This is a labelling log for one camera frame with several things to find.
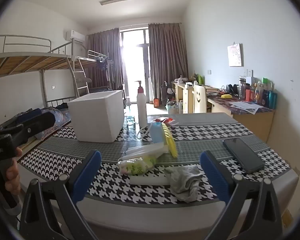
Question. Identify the hanging dark clothes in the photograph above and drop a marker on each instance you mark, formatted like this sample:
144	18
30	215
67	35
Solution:
102	65

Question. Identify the black headphones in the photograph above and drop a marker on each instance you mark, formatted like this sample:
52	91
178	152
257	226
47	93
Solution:
232	90

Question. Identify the red snack packet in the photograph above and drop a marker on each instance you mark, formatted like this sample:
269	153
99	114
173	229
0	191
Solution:
166	120

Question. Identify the blue patterned quilt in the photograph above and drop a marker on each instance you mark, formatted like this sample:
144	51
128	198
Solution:
61	116

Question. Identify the yellow object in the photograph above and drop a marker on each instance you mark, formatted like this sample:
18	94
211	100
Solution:
226	96

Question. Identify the blue face mask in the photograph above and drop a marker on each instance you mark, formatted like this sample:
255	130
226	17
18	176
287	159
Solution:
156	132

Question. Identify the wooden desk patterned cover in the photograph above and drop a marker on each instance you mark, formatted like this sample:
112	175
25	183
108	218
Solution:
252	122

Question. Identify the glass balcony door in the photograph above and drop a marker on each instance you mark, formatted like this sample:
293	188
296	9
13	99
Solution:
137	65

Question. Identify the white bucket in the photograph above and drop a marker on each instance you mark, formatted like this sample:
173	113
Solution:
171	108

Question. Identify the white foam box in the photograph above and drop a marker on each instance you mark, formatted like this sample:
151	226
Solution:
95	117

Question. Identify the wooden chair smiley face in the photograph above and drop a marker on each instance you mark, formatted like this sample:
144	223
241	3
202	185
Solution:
199	100

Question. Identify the green white tissue packet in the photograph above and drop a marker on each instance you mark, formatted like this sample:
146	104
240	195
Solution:
136	166

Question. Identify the white wall socket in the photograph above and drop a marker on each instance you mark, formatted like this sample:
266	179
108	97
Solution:
250	72

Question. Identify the person's left hand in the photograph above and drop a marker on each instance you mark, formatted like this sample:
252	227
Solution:
13	177

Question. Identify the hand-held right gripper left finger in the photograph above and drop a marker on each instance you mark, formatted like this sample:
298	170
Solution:
87	172

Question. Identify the white pump bottle red cap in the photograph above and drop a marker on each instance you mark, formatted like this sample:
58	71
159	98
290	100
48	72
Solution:
141	110

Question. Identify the wooden desk with drawers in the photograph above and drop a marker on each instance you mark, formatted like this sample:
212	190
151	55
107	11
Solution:
183	97

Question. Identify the green bag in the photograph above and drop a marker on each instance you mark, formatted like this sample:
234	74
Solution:
200	79

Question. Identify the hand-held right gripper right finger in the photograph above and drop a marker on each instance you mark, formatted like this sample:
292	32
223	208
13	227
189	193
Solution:
215	177

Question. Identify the printed papers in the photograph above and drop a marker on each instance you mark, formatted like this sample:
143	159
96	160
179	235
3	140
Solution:
246	107

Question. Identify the houndstooth tablecloth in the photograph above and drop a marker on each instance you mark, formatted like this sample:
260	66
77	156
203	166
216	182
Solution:
202	135

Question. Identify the white foam strip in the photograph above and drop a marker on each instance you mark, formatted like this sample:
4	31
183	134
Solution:
147	180

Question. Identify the row of toiletry bottles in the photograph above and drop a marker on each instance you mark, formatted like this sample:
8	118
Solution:
262	95

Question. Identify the clear blue spray bottle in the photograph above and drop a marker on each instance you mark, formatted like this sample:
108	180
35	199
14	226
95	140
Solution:
130	121

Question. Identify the orange bag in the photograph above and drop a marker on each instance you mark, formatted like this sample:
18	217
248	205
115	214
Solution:
157	101

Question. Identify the brown curtain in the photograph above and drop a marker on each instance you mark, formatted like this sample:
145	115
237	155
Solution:
167	60
102	60

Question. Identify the metal bunk bed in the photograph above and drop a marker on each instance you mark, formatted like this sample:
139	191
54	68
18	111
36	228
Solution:
27	62
85	60

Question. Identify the white air conditioner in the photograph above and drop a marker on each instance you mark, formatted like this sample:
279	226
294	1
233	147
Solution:
75	36

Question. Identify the grey cloth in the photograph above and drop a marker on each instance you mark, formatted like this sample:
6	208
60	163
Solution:
185	182

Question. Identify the wall poster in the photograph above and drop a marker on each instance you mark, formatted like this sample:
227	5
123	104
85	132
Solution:
235	55

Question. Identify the black bag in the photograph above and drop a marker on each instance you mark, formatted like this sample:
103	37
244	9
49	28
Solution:
166	91

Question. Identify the yellow ribbed soft strip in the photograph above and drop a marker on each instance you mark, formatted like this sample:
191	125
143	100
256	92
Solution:
171	142

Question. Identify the black smartphone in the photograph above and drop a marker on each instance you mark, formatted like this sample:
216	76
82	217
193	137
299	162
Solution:
243	155

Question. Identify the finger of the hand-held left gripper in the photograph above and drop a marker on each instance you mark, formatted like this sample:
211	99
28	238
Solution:
35	125
31	113

